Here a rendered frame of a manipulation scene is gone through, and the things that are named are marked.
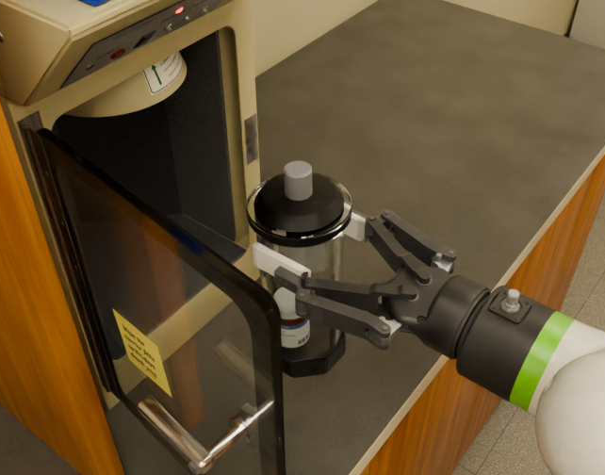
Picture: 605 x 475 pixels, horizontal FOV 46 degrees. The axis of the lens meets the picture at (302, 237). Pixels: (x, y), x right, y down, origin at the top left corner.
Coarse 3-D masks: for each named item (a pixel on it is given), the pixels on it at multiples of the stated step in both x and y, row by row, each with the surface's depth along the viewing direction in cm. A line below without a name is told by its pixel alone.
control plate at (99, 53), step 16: (192, 0) 61; (208, 0) 66; (160, 16) 59; (176, 16) 63; (192, 16) 68; (128, 32) 57; (144, 32) 61; (160, 32) 65; (96, 48) 55; (112, 48) 59; (128, 48) 63; (80, 64) 57; (96, 64) 61
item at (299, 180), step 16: (288, 176) 69; (304, 176) 68; (320, 176) 73; (272, 192) 71; (288, 192) 70; (304, 192) 70; (320, 192) 71; (336, 192) 71; (256, 208) 71; (272, 208) 69; (288, 208) 69; (304, 208) 69; (320, 208) 69; (336, 208) 70; (272, 224) 69; (288, 224) 69; (304, 224) 69; (320, 224) 69
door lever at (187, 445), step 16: (144, 400) 62; (144, 416) 62; (160, 416) 61; (160, 432) 61; (176, 432) 60; (240, 432) 60; (176, 448) 59; (192, 448) 59; (208, 448) 59; (224, 448) 59; (192, 464) 58; (208, 464) 58
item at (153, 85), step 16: (160, 64) 77; (176, 64) 80; (128, 80) 75; (144, 80) 76; (160, 80) 77; (176, 80) 79; (96, 96) 75; (112, 96) 75; (128, 96) 75; (144, 96) 76; (160, 96) 78; (80, 112) 75; (96, 112) 75; (112, 112) 75; (128, 112) 76
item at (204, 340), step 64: (64, 192) 64; (128, 192) 54; (128, 256) 60; (192, 256) 50; (128, 320) 69; (192, 320) 56; (256, 320) 48; (128, 384) 80; (192, 384) 64; (256, 384) 53; (256, 448) 60
